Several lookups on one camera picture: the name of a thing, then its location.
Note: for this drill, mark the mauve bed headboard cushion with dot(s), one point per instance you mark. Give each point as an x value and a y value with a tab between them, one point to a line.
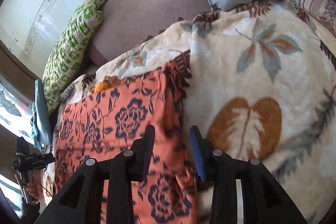
127	23

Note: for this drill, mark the green white patterned pillow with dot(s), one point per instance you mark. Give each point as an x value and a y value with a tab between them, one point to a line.
68	53

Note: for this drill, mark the person's left hand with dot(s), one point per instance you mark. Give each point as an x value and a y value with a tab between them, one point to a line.
34	187

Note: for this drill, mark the cream leaf-pattern blanket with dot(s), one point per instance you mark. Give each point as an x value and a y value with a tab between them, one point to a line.
258	82

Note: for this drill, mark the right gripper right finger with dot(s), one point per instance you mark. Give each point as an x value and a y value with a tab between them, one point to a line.
244	191

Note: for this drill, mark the orange floral sweater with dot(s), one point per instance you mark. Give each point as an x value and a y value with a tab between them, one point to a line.
106	123

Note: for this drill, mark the blue folded cloth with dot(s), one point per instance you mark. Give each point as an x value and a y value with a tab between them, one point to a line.
40	122

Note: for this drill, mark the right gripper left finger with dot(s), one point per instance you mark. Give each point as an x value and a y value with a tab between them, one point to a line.
80	198

